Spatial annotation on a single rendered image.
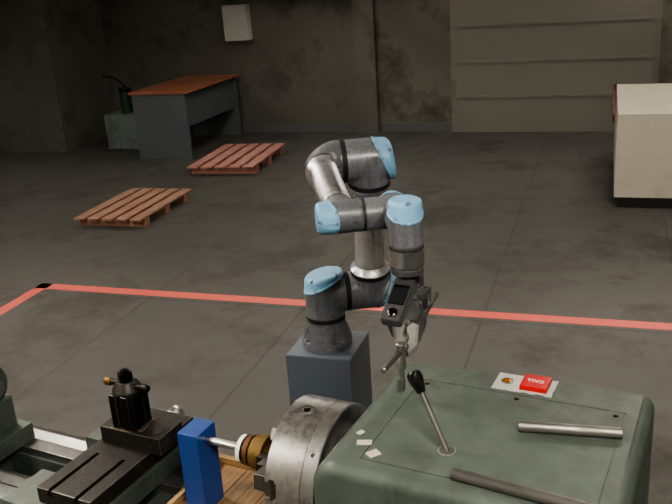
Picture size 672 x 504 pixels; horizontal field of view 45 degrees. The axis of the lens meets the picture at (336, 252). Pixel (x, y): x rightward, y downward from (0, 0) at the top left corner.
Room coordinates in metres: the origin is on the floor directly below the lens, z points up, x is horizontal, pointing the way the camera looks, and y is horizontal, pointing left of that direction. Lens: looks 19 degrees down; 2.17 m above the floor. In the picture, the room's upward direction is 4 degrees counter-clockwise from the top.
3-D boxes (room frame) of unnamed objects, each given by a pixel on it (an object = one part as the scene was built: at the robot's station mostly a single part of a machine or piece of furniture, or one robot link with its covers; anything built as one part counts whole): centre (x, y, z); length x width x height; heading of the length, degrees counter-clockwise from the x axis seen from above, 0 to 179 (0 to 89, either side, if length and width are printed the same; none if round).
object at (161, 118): (11.05, 1.85, 0.43); 1.60 x 0.82 x 0.86; 161
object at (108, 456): (1.93, 0.62, 0.95); 0.43 x 0.18 x 0.04; 152
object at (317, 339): (2.23, 0.04, 1.15); 0.15 x 0.15 x 0.10
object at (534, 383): (1.61, -0.43, 1.26); 0.06 x 0.06 x 0.02; 62
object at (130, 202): (7.84, 1.96, 0.05); 1.12 x 0.75 x 0.10; 160
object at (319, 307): (2.23, 0.04, 1.27); 0.13 x 0.12 x 0.14; 96
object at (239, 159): (9.74, 1.10, 0.06); 1.29 x 0.86 x 0.11; 163
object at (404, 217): (1.66, -0.15, 1.64); 0.09 x 0.08 x 0.11; 6
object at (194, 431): (1.78, 0.38, 1.00); 0.08 x 0.06 x 0.23; 152
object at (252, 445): (1.69, 0.21, 1.08); 0.09 x 0.09 x 0.09; 62
